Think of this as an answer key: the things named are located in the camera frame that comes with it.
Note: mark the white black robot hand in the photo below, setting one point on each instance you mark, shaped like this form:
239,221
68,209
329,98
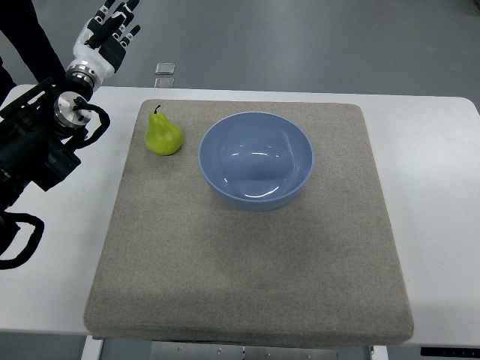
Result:
102,44

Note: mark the green pear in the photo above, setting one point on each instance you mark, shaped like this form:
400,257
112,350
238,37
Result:
162,136

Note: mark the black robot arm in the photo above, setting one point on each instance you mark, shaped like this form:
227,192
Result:
41,130

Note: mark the blue ceramic bowl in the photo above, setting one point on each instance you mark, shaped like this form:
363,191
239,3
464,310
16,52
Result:
256,161

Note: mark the lower silver floor plate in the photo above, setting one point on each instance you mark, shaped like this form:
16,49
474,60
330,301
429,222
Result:
164,82

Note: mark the grey felt mat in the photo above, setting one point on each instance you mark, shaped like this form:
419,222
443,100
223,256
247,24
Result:
179,264

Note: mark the black table control panel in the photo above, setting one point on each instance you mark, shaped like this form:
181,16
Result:
450,352

